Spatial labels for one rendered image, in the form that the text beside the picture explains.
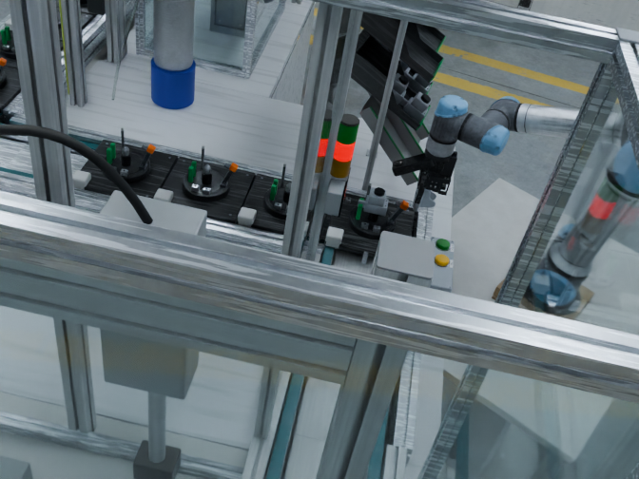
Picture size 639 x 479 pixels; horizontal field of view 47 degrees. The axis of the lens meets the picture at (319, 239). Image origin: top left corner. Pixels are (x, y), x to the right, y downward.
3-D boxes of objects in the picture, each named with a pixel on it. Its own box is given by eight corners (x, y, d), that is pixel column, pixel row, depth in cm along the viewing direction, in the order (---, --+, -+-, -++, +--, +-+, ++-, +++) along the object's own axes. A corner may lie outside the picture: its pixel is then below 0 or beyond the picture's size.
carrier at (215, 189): (254, 178, 225) (258, 144, 217) (235, 226, 207) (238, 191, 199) (179, 161, 226) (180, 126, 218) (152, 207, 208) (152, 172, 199)
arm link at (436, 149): (428, 141, 188) (430, 124, 194) (423, 156, 191) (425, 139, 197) (456, 147, 188) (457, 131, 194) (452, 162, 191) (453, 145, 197)
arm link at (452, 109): (464, 113, 179) (434, 100, 182) (453, 149, 186) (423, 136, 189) (476, 101, 185) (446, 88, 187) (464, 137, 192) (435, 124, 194)
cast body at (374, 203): (386, 207, 211) (392, 188, 207) (385, 216, 208) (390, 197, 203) (358, 201, 211) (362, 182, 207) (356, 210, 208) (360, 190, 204)
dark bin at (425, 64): (438, 64, 213) (455, 46, 208) (429, 83, 203) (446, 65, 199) (364, 2, 210) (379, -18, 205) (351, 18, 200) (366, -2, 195)
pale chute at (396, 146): (416, 164, 237) (428, 160, 234) (407, 185, 227) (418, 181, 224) (371, 93, 227) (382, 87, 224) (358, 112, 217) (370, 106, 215)
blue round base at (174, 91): (199, 92, 274) (201, 56, 264) (186, 113, 262) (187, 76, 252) (159, 84, 275) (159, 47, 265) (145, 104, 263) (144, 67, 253)
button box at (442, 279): (449, 255, 218) (455, 239, 214) (446, 304, 203) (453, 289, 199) (426, 250, 219) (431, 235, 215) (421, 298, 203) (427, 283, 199)
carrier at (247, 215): (332, 195, 224) (338, 162, 216) (319, 244, 206) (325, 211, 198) (256, 178, 225) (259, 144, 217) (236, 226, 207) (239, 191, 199)
